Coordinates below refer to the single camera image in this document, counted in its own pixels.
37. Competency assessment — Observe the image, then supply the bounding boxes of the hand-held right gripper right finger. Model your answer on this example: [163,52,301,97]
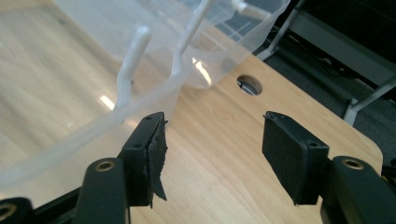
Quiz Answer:
[262,110,332,207]

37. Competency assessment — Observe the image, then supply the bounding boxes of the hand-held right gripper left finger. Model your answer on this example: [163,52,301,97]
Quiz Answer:
[119,111,169,209]

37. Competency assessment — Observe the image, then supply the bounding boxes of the white lid handle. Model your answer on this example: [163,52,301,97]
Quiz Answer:
[114,0,217,110]

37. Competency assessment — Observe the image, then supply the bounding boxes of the clear plastic storage box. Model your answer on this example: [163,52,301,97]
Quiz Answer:
[0,0,292,195]

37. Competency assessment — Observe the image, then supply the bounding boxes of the white metal table frame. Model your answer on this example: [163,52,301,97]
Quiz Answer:
[257,0,396,127]

